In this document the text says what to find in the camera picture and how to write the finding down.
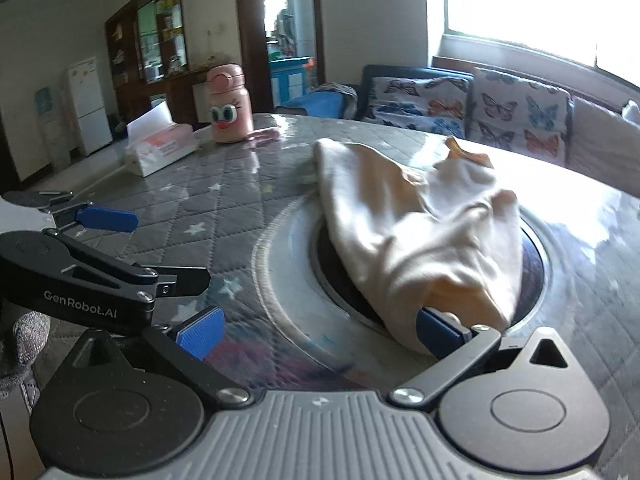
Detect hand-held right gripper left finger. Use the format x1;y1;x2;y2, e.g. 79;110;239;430
67;306;253;409

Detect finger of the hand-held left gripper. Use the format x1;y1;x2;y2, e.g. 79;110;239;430
131;266;211;312
44;201;140;237

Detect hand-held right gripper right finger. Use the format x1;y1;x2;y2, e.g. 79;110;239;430
389;307;582;409

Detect cream knit garment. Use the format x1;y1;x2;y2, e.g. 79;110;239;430
312;136;523;357

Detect grey quilted table cover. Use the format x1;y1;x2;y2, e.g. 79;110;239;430
0;112;640;480

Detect white pink tissue pack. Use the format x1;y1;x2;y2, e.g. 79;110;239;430
122;100;197;177

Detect white refrigerator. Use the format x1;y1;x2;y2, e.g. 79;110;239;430
65;56;114;157

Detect pink cartoon face bottle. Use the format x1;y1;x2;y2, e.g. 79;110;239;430
206;63;251;146

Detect dark wooden display cabinet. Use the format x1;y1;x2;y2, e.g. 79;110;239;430
104;0;213;127

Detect blue blanket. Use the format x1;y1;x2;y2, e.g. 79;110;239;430
276;92;346;120

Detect butterfly print cushion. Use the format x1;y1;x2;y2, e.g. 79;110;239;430
367;76;472;141
467;67;574;168

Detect blue painted cabinet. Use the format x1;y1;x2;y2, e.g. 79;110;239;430
270;56;314;107

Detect grey striped cloth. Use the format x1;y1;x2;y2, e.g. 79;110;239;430
309;82;360;113

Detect plain grey cushion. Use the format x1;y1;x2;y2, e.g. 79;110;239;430
567;95;640;187

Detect dark blue sofa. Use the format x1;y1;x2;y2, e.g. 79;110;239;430
276;64;640;186

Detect bright window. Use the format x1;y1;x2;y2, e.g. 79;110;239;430
425;0;640;87

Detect dark brown door frame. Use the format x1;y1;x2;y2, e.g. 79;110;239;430
234;0;327;115

